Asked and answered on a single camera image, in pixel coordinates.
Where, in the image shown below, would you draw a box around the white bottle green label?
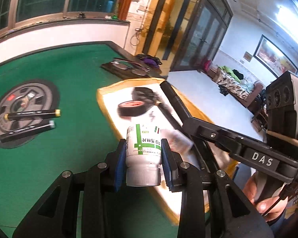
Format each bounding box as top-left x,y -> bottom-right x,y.
125,123 -> 162,187

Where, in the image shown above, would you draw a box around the wooden framed window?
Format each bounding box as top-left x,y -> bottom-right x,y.
0,0 -> 137,30

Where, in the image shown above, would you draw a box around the eyeglasses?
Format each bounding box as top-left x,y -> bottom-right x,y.
112,58 -> 151,76

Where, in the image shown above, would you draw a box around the round table control panel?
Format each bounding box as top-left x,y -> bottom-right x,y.
0,80 -> 61,149

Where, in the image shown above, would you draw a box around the yellow tray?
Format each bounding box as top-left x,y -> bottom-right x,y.
96,78 -> 239,226

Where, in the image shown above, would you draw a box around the wall cable tangle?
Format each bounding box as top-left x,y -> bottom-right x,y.
130,27 -> 144,46

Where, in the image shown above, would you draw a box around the golden wooden door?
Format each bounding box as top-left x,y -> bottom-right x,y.
139,0 -> 206,60

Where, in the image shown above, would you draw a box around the white power adapter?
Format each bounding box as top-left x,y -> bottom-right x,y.
136,109 -> 174,132

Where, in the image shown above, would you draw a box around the green cloth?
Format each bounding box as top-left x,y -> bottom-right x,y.
220,65 -> 235,76

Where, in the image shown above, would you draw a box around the person's right hand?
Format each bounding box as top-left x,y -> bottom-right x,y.
242,174 -> 291,226

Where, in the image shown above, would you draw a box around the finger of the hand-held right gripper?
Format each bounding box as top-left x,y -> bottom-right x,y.
194,141 -> 218,176
160,81 -> 247,159

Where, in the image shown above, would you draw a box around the cluttered patterned sofa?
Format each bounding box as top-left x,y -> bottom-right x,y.
209,59 -> 266,107

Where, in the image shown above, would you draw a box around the black marker beige cap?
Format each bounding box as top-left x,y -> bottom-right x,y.
4,109 -> 62,121

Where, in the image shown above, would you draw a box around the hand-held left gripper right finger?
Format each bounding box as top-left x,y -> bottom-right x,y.
161,139 -> 274,238

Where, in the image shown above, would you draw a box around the black electrical tape roll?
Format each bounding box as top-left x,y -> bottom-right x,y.
117,100 -> 153,118

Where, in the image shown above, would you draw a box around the thick black marker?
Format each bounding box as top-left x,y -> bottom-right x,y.
131,87 -> 184,132

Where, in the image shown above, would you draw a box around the framed wall painting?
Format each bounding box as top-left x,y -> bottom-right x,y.
253,35 -> 298,78

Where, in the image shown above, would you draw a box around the dark glass door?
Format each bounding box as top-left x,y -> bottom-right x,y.
171,0 -> 233,72

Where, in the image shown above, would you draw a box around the slim black marker grey cap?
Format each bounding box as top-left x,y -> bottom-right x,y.
0,120 -> 56,143

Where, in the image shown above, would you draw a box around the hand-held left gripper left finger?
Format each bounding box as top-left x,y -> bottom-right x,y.
12,138 -> 127,238

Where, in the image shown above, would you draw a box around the ceiling light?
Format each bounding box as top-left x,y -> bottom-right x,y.
276,4 -> 298,45

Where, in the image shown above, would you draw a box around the purple cloth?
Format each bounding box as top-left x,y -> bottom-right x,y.
136,54 -> 162,66

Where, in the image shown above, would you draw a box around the white bottle red label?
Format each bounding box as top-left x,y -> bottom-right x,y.
161,128 -> 194,154

